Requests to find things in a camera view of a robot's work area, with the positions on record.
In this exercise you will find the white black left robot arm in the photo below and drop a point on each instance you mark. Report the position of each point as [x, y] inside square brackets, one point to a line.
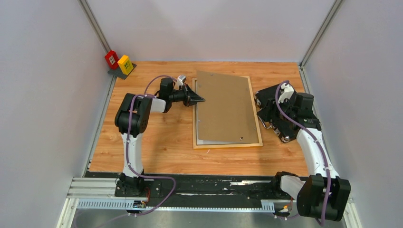
[132, 120]

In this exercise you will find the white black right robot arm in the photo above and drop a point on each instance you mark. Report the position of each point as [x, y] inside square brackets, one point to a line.
[324, 194]

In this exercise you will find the light wooden picture frame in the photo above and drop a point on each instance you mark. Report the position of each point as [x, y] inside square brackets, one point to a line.
[226, 145]

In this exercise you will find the aluminium front rail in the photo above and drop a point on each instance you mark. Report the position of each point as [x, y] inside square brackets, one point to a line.
[96, 193]

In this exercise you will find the yellow toy house block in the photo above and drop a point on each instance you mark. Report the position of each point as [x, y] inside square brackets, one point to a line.
[125, 65]

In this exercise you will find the grey toy base plate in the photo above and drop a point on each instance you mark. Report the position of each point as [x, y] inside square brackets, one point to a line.
[119, 74]

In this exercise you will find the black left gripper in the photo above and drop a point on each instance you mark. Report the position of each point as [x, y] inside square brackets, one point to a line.
[191, 98]

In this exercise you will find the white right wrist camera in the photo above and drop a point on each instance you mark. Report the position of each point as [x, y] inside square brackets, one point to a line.
[286, 91]

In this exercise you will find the red toy house block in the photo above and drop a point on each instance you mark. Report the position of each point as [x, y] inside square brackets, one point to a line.
[112, 59]

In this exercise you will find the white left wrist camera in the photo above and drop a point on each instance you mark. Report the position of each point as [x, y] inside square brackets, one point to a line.
[181, 79]

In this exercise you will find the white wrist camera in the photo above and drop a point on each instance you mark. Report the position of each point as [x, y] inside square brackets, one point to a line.
[181, 79]
[286, 91]

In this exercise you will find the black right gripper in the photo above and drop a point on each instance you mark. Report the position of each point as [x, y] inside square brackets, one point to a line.
[271, 108]

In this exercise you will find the black ribbed frame backing board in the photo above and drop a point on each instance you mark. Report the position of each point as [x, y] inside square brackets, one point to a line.
[301, 110]

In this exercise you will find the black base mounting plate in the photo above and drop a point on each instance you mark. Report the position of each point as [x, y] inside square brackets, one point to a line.
[205, 191]

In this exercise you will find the brown cardboard backing sheet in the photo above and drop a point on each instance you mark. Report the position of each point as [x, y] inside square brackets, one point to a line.
[227, 113]

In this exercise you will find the landscape photo print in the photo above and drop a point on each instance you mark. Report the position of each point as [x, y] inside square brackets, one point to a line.
[201, 141]

